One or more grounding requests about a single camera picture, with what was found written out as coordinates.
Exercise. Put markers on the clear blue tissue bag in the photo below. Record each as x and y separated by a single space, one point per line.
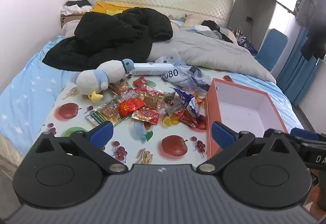
188 76

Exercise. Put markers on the blue curtain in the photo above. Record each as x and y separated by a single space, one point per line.
295 73

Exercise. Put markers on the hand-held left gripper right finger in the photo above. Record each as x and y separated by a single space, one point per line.
224 135

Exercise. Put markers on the brown cardboard carton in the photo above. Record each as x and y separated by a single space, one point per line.
67 19

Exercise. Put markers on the heap of folded clothes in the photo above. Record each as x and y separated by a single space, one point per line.
76 6

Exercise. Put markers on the orange cardboard box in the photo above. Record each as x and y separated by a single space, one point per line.
242 109

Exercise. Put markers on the grey quilt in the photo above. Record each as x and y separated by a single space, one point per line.
203 50

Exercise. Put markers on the white blue plush penguin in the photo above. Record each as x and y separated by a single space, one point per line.
101 76

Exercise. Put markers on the fruit printed tablecloth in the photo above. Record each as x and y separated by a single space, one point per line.
122 135

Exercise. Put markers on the blue chair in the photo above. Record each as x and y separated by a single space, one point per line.
271 48

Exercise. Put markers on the pile of snack packets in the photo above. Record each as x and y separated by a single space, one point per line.
145 105

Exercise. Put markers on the dark hanging garment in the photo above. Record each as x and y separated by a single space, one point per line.
317 35

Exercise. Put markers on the light blue bedsheet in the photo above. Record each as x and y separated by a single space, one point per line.
30 86

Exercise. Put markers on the white cylindrical can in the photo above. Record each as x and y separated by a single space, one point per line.
150 68

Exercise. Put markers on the blue patterned cloth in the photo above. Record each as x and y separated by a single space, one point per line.
245 44

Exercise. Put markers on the dark cloth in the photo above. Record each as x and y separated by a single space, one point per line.
212 25

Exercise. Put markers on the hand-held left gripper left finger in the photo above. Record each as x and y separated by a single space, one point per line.
101 132

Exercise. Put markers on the yellow pillow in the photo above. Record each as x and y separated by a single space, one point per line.
104 7

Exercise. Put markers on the grey hanging jacket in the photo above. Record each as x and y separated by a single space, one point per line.
307 5

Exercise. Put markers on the black jacket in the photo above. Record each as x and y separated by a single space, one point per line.
109 35

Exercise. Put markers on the striped grey cloth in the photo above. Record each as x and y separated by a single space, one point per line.
203 31

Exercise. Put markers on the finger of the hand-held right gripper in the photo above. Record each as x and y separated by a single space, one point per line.
303 132
293 141

